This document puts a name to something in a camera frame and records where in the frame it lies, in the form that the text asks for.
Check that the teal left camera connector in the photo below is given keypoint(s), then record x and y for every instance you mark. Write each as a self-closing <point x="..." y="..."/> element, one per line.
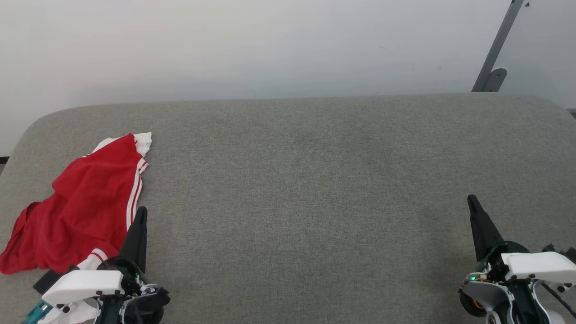
<point x="37" y="312"/>

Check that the red and white shirt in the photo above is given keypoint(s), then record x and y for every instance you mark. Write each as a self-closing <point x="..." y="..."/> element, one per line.
<point x="85" y="202"/>

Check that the grey metal post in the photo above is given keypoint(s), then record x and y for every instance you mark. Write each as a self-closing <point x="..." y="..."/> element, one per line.
<point x="497" y="45"/>

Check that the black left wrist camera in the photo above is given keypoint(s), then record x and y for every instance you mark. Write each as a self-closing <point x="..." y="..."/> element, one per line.
<point x="47" y="281"/>

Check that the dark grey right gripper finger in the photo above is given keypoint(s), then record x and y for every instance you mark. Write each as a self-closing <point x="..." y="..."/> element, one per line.
<point x="483" y="229"/>

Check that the grey metal post bracket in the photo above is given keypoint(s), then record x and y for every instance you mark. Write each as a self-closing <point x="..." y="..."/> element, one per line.
<point x="496" y="80"/>

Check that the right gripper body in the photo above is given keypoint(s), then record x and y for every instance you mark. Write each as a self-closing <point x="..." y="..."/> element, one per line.
<point x="495" y="292"/>

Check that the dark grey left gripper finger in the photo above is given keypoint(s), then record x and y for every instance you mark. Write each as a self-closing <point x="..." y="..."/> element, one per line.
<point x="136" y="238"/>

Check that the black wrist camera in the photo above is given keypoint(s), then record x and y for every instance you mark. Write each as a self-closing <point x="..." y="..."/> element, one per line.
<point x="568" y="254"/>
<point x="47" y="281"/>

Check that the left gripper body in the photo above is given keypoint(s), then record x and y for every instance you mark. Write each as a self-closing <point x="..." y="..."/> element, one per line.
<point x="144" y="306"/>

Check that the grey fabric sofa cushion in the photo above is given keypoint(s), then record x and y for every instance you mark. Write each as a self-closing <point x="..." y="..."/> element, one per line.
<point x="315" y="180"/>

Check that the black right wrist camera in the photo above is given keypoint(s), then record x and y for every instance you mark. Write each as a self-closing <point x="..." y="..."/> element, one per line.
<point x="568" y="254"/>

